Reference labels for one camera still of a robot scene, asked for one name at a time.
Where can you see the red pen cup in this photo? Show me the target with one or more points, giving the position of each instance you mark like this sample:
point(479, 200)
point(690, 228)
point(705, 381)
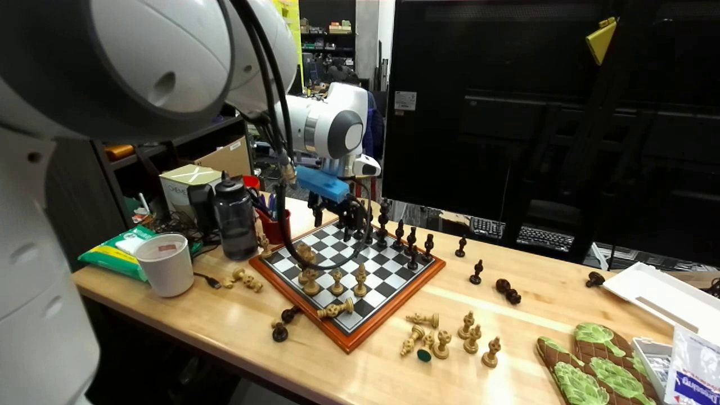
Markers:
point(275, 228)

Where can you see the white paper sign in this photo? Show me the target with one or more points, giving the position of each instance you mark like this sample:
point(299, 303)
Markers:
point(406, 101)

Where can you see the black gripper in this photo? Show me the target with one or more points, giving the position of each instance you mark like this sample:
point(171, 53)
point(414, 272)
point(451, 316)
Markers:
point(360, 202)

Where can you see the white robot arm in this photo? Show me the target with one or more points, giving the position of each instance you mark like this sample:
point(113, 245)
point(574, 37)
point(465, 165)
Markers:
point(29, 300)

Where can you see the wooden framed chess board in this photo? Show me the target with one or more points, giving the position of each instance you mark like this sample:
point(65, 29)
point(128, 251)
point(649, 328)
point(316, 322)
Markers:
point(374, 294)

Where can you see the plastic bag with blue print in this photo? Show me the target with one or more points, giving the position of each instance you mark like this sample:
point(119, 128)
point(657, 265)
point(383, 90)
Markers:
point(694, 371)

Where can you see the clear plastic container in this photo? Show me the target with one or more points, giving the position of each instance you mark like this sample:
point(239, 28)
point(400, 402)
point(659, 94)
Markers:
point(651, 363)

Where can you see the green brown oven mitt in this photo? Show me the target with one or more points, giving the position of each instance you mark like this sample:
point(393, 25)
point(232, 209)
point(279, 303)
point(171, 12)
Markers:
point(615, 367)
point(574, 379)

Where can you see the yellow triangular tag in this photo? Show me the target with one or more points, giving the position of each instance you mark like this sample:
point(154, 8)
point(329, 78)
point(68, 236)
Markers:
point(600, 40)

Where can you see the dark jar with black lid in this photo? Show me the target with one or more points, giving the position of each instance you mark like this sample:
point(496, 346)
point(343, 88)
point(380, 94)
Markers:
point(237, 220)

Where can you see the black partition screen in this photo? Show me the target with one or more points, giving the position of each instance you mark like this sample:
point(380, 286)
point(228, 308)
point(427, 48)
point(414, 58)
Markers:
point(524, 150)

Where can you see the dark shelf unit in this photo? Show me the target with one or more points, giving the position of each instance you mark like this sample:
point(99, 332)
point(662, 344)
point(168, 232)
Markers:
point(91, 193)

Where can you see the light wooden chess piece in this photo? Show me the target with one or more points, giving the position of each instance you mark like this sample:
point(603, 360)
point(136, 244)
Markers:
point(410, 342)
point(472, 342)
point(360, 285)
point(304, 253)
point(232, 280)
point(338, 285)
point(264, 245)
point(490, 353)
point(442, 344)
point(338, 308)
point(465, 327)
point(421, 319)
point(252, 285)
point(309, 285)

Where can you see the green wipes package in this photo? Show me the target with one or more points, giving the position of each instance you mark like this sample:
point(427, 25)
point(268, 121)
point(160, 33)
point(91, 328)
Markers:
point(113, 253)

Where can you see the black chess piece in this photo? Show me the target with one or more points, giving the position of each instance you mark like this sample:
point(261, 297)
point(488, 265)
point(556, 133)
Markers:
point(462, 247)
point(507, 290)
point(290, 316)
point(427, 245)
point(383, 228)
point(595, 280)
point(477, 272)
point(410, 240)
point(398, 236)
point(412, 260)
point(279, 332)

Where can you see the white Chemex box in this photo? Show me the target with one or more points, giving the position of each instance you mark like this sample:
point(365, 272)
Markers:
point(181, 183)

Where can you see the white flat box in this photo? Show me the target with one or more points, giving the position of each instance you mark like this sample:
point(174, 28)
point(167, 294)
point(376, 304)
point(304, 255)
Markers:
point(659, 295)

